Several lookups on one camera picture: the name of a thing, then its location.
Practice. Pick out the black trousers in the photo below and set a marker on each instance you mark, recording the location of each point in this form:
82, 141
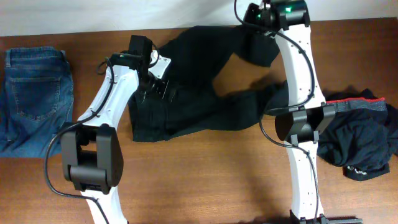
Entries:
190, 103

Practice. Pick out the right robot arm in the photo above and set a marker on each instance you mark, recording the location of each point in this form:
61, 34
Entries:
306, 115

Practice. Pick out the black shorts with red waistband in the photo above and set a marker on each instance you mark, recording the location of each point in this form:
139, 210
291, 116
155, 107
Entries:
362, 137

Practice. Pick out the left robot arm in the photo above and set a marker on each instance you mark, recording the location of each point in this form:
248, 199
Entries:
92, 158

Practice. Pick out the folded blue denim jeans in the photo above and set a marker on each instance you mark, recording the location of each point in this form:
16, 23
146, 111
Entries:
36, 100

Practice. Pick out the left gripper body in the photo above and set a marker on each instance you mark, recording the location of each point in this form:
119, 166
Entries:
156, 90

